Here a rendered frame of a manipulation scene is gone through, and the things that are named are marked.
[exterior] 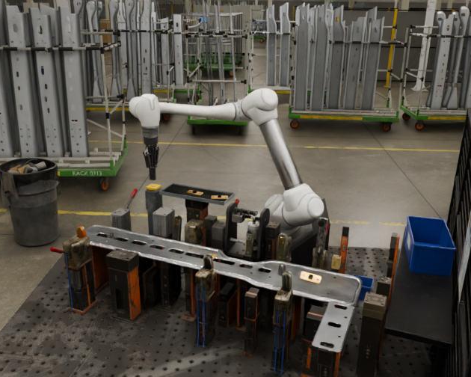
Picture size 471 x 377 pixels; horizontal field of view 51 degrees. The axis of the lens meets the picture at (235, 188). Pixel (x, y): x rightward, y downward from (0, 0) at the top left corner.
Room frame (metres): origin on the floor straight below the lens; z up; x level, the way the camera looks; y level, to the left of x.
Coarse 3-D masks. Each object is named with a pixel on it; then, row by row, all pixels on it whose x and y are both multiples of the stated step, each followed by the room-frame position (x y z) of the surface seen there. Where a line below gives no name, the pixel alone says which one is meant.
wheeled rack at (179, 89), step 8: (200, 24) 11.83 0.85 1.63; (160, 32) 11.22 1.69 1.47; (168, 32) 11.22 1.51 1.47; (176, 32) 11.22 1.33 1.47; (184, 32) 11.23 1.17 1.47; (192, 32) 11.23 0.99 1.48; (200, 32) 11.68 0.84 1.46; (160, 56) 11.80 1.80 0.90; (160, 88) 10.99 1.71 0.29; (176, 88) 10.99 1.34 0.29; (184, 88) 11.00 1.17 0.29; (192, 88) 11.00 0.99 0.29
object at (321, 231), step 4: (320, 220) 1.90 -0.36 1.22; (324, 220) 1.92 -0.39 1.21; (320, 224) 1.89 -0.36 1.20; (324, 224) 1.91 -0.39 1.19; (320, 228) 1.92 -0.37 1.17; (324, 228) 1.91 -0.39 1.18; (320, 232) 1.92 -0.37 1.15; (324, 232) 1.90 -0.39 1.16; (320, 236) 1.92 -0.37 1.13; (324, 236) 1.90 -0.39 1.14; (316, 240) 1.91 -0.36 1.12; (320, 240) 1.91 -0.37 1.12; (324, 240) 1.90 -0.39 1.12; (316, 244) 1.91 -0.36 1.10; (320, 244) 1.91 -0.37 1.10; (324, 244) 1.91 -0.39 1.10; (316, 248) 1.90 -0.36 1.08; (316, 252) 1.90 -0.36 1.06
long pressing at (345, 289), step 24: (96, 240) 2.11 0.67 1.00; (144, 240) 2.12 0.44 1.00; (168, 240) 2.12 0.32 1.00; (192, 264) 1.90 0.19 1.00; (216, 264) 1.90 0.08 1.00; (240, 264) 1.90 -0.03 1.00; (264, 264) 1.90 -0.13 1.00; (288, 264) 1.90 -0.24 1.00; (312, 288) 1.71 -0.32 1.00; (336, 288) 1.72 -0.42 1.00; (360, 288) 1.73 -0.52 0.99
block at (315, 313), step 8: (312, 312) 1.58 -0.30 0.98; (320, 312) 1.58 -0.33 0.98; (312, 320) 1.54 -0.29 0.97; (320, 320) 1.53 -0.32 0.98; (312, 328) 1.53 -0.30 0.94; (312, 336) 1.53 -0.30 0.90; (304, 352) 1.56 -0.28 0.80; (312, 352) 1.54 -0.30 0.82; (304, 360) 1.55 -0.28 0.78; (312, 360) 1.54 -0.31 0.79; (304, 368) 1.55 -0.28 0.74; (312, 368) 1.54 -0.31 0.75; (304, 376) 1.54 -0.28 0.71; (312, 376) 1.53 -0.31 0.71
